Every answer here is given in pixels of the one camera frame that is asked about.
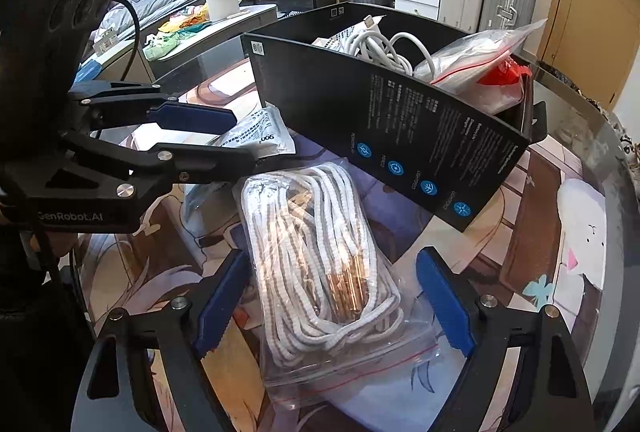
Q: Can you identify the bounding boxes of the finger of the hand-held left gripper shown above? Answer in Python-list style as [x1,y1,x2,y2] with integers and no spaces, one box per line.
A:
[60,131,283,187]
[67,81,238,134]

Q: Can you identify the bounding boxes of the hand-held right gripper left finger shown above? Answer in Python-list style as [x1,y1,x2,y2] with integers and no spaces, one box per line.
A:
[87,248,251,432]

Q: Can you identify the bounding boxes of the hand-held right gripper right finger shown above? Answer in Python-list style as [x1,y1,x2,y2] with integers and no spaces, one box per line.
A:
[416,246,596,432]

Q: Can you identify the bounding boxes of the white medicine packet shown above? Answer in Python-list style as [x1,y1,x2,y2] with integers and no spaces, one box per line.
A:
[312,34,352,56]
[212,104,297,159]

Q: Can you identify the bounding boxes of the bag of striped rope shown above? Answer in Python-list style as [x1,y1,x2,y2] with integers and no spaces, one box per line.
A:
[240,162,442,410]

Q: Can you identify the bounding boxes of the black cardboard box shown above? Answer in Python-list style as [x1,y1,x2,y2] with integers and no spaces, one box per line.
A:
[241,2,548,233]

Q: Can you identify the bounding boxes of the colourful snack packets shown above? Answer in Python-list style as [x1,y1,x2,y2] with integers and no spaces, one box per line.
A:
[142,4,211,63]

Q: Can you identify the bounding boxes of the bed with grey blanket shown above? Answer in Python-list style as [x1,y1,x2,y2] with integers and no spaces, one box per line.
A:
[97,0,207,40]

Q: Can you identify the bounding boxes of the printed table mat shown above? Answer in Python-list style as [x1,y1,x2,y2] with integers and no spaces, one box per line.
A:
[75,57,618,432]

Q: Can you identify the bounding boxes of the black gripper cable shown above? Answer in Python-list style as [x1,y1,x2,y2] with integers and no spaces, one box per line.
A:
[112,0,142,85]

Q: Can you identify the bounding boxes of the white charging cable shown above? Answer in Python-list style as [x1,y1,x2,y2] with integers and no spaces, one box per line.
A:
[342,14,433,75]

